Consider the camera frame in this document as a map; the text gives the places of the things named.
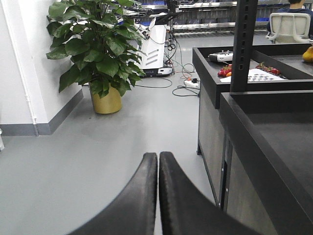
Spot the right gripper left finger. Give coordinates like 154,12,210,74
71,153,157,235

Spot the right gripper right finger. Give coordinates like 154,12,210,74
159,151,257,235

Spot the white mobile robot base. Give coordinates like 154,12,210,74
135,13,174,77

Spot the gold plant pot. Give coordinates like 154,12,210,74
90,85,122,115

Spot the white power strip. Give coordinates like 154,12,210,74
184,80,200,89

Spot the red fruit bunch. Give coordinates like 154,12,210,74
218,64,232,77

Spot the checkerboard calibration sheet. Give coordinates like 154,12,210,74
218,69,284,83

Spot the grey remote controller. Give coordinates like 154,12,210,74
208,50,233,62

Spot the green potted plant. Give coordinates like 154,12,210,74
45,0,147,98

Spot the black wood-panel display stand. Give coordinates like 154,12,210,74
192,43,313,156

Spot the white office chair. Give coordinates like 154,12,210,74
266,13,313,44

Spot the black perforated post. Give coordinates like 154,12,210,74
230,0,258,93

